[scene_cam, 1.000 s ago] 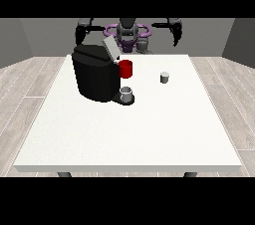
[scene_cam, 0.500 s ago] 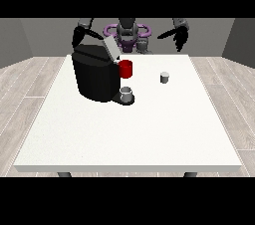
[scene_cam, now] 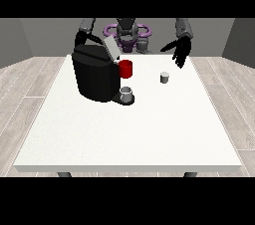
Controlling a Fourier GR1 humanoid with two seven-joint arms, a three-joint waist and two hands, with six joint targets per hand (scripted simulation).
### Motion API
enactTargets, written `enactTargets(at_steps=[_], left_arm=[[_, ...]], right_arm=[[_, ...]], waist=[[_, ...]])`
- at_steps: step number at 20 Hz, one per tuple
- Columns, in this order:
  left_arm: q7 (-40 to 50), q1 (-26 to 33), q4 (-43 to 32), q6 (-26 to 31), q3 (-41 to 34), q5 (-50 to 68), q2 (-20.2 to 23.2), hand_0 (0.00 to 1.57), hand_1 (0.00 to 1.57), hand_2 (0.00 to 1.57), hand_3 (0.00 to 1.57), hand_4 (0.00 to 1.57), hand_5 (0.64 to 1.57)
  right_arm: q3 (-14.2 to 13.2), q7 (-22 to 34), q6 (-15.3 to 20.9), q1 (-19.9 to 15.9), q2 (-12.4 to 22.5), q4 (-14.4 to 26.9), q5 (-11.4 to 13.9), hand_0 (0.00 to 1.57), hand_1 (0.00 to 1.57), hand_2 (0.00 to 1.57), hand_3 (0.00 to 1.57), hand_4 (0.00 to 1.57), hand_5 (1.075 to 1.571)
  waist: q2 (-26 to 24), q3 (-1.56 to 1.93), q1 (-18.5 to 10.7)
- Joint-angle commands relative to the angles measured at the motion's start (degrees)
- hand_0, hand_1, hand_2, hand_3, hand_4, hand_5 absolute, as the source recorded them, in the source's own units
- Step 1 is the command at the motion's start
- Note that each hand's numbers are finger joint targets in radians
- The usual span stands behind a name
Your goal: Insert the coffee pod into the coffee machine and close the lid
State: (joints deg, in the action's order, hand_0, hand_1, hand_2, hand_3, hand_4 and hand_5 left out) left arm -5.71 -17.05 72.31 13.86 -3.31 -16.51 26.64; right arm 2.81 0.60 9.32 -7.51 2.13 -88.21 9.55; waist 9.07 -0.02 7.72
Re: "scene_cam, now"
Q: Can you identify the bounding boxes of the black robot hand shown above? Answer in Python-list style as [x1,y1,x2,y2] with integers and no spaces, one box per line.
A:
[74,30,105,50]
[159,35,193,70]

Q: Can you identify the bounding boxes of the pale grey machine lid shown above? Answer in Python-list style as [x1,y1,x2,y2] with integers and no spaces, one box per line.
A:
[102,35,122,60]

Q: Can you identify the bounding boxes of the small grey coffee pod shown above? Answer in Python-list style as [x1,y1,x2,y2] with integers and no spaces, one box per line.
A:
[159,71,170,85]

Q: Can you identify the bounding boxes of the black coffee machine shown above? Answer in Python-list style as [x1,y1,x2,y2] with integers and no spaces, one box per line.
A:
[71,43,135,107]

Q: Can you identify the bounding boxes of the red pod holder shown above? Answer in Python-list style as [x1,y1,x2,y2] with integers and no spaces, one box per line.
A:
[119,59,133,80]

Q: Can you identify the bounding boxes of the grey robot trunk purple rings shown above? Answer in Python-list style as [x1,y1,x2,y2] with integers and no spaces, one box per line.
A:
[103,18,154,56]

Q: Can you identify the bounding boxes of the small grey cup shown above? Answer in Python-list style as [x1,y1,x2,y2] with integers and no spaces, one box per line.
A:
[120,86,134,104]

